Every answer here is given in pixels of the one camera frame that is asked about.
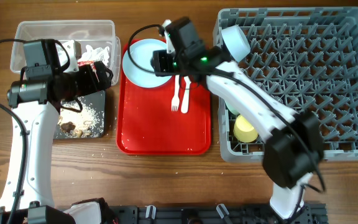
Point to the white tissue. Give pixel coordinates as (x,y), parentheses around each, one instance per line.
(97,54)

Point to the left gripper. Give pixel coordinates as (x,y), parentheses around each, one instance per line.
(91,86)

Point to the red strawberry cake wrapper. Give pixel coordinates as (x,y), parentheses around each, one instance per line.
(88,70)

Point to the mint green bowl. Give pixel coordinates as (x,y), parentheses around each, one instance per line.
(232,109)

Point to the yellow plastic cup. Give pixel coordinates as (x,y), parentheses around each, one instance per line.
(244,131)

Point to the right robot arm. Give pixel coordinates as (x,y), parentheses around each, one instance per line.
(293,144)

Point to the white plastic spoon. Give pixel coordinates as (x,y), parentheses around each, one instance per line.
(186,96)

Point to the light blue bowl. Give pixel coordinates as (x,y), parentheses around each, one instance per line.
(236,42)

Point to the clear plastic waste bin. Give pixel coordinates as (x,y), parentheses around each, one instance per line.
(91,34)

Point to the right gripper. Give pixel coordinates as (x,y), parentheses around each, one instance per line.
(160,66)

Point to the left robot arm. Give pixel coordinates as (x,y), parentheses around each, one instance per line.
(50,77)

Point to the red plastic tray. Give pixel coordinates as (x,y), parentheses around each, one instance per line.
(146,123)

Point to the grey dishwasher rack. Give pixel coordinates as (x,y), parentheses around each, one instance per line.
(307,59)

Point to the black food waste tray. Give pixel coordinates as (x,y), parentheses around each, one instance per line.
(97,99)

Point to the rice and food scraps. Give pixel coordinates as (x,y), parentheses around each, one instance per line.
(89,123)

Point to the light blue plate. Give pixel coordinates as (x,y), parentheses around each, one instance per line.
(141,53)

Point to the white plastic fork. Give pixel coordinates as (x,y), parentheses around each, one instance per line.
(175,100)

